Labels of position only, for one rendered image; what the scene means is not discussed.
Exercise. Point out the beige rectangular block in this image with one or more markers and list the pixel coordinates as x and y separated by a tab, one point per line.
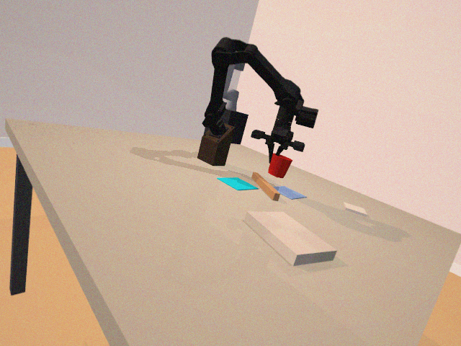
294	242

